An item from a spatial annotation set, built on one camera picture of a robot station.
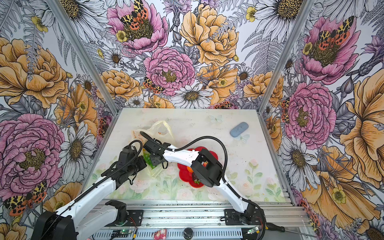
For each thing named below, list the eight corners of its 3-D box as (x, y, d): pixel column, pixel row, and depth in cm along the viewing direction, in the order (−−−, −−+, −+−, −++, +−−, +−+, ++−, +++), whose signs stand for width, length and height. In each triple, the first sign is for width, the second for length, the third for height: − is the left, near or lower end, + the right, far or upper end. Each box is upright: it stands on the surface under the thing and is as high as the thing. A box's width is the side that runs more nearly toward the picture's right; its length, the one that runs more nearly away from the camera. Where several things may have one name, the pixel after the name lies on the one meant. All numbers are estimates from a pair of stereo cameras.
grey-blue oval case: (234, 138, 107) (235, 136, 105) (228, 133, 110) (229, 131, 108) (248, 126, 114) (249, 124, 112) (242, 122, 117) (243, 120, 115)
